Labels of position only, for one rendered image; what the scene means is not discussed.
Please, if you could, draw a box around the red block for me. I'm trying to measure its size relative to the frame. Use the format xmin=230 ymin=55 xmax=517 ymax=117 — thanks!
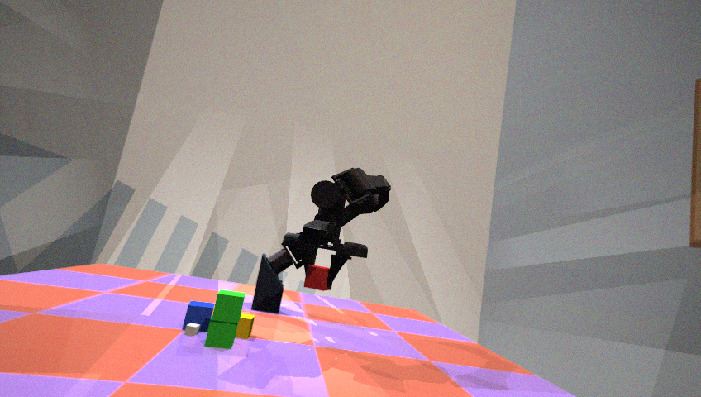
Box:
xmin=304 ymin=265 xmax=332 ymax=290

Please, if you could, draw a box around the small beige block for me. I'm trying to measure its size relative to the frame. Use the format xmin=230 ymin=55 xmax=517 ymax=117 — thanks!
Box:
xmin=184 ymin=323 xmax=200 ymax=337

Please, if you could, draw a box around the yellow block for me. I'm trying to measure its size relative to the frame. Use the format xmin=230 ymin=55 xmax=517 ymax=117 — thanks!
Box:
xmin=235 ymin=313 xmax=255 ymax=339

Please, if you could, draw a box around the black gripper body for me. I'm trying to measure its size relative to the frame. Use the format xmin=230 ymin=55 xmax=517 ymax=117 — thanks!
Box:
xmin=283 ymin=212 xmax=368 ymax=258

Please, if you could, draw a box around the green block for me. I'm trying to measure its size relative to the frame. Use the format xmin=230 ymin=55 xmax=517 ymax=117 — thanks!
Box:
xmin=204 ymin=318 xmax=238 ymax=350
xmin=212 ymin=290 xmax=245 ymax=323

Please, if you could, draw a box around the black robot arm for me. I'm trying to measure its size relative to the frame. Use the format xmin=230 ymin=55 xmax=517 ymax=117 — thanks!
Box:
xmin=266 ymin=168 xmax=391 ymax=276

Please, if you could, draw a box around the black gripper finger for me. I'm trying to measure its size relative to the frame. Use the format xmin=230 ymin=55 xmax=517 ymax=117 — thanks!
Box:
xmin=295 ymin=248 xmax=317 ymax=274
xmin=327 ymin=254 xmax=352 ymax=286

